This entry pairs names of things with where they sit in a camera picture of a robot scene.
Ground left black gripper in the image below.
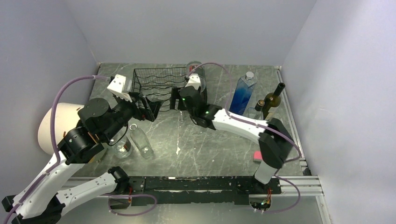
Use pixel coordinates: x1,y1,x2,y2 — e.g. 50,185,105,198
102,90,163,141

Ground clear round labelled bottle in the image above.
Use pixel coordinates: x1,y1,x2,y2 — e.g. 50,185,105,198
186,61,207,94

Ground tall blue square bottle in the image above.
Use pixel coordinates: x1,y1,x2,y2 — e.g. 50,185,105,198
229,71,257,115

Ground clear bottle black cap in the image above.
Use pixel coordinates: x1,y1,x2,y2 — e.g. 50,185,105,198
247,100,265,120

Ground clear slim bottle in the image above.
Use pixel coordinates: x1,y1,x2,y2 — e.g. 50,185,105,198
179,111,186,122
129,124,155,160

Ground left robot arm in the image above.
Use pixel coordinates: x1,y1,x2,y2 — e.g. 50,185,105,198
2,92,162,224

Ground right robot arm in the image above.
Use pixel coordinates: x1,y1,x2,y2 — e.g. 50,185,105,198
170,86,293,193

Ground round clear bottle white cap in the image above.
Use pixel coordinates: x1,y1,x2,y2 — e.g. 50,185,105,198
109,136,133,159

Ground green wine bottle black neck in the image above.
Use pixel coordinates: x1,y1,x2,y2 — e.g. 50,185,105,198
262,82,286,120

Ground white orange cylinder drum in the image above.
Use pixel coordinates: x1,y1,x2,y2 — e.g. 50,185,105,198
37,103,84,155

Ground small pink block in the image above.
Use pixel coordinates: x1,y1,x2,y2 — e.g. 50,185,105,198
253,151,263,162

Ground black wire wine rack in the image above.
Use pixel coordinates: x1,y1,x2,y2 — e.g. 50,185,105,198
133,67,187,112

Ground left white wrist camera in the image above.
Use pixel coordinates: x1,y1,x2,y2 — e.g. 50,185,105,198
107,74,133,102

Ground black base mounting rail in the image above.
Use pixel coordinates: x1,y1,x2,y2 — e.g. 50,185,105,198
105,168,283,207

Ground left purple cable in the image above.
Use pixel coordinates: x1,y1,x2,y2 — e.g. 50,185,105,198
1,75,157,224

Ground purple cable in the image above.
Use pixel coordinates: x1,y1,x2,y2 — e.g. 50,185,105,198
1,75,157,224
185,63,302,214

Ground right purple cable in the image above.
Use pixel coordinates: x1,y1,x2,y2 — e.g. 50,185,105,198
185,63,302,214

